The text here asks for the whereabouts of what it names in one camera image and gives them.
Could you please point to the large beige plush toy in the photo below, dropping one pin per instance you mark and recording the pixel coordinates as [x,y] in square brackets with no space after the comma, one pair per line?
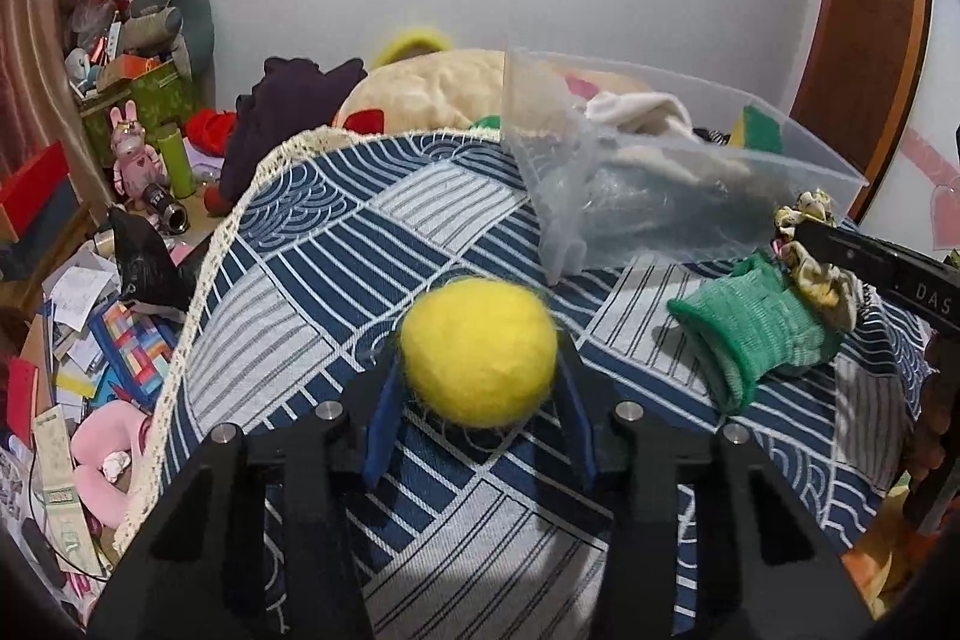
[442,89]

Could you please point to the pink heart decoration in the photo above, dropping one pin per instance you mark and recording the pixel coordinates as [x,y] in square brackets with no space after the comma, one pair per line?
[941,183]

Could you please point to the clear plastic storage bin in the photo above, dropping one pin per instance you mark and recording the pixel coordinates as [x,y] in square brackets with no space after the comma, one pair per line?
[637,197]

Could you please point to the grey-green plush pillow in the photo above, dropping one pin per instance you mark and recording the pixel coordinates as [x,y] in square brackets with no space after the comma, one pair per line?
[184,21]

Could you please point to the striped curtain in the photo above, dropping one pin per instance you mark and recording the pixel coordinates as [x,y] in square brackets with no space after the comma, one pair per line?
[41,48]

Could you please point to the pink rabbit figure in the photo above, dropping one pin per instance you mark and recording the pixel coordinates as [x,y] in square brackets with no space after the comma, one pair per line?
[133,156]

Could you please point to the yellow felt ball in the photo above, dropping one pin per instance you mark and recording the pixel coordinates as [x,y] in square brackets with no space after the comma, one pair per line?
[480,351]

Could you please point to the red cloth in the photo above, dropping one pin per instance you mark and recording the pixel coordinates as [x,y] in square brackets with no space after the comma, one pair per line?
[210,132]

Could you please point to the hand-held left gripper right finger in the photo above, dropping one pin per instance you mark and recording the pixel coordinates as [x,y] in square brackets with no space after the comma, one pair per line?
[579,441]

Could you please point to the green knitted sock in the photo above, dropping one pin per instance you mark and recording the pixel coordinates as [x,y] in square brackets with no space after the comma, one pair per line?
[757,329]

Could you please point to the green cylindrical bottle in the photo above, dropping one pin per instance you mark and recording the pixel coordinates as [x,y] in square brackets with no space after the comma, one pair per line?
[174,160]

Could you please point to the blue patterned blanket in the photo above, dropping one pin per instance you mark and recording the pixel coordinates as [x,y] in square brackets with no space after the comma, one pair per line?
[375,250]

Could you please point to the white cloth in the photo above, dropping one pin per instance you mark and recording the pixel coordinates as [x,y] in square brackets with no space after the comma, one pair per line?
[637,111]

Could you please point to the brown wooden door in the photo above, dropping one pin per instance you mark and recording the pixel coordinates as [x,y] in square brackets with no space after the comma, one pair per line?
[862,63]

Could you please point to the green cardboard box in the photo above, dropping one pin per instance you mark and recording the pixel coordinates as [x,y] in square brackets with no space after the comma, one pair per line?
[139,104]

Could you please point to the colourful checkered box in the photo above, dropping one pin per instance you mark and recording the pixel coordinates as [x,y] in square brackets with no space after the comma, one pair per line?
[131,355]

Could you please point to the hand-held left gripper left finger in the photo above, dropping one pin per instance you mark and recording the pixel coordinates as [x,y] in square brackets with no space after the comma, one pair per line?
[381,437]

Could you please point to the red box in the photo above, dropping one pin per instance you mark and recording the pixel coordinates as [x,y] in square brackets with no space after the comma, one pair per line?
[34,190]

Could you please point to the pink plush toy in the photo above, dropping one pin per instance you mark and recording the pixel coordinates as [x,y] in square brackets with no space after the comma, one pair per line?
[105,460]

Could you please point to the green and yellow cloth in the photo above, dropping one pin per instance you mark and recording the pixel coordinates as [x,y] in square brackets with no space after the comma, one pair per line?
[759,129]

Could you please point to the pile of papers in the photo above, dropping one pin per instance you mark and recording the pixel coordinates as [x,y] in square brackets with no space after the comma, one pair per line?
[67,340]

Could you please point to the dark purple cloth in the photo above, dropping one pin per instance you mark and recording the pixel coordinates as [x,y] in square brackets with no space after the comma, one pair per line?
[289,111]

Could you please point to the black bag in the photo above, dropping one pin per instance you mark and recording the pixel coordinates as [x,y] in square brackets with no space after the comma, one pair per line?
[150,269]

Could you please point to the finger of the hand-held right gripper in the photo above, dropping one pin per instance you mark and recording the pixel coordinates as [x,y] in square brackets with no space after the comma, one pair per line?
[840,250]

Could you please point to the yellow floral fabric scrunchie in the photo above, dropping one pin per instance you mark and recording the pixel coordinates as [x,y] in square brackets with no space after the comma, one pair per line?
[817,291]

